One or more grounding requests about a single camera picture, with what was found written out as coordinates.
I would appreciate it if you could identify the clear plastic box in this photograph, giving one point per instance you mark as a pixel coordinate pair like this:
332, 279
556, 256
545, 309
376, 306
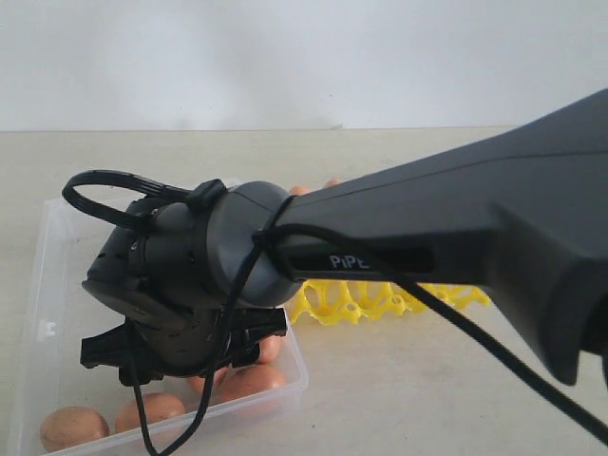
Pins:
60, 314

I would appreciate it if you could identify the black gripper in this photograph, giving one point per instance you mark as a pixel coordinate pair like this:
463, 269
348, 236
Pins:
158, 353

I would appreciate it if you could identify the brown egg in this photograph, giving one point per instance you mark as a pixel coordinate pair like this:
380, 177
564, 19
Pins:
300, 190
269, 349
158, 406
197, 383
332, 183
72, 426
251, 380

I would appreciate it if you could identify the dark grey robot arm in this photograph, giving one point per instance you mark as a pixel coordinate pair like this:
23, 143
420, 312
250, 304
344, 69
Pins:
522, 215

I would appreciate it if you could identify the yellow plastic egg tray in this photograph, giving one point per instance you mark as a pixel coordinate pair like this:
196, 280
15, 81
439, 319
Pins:
331, 302

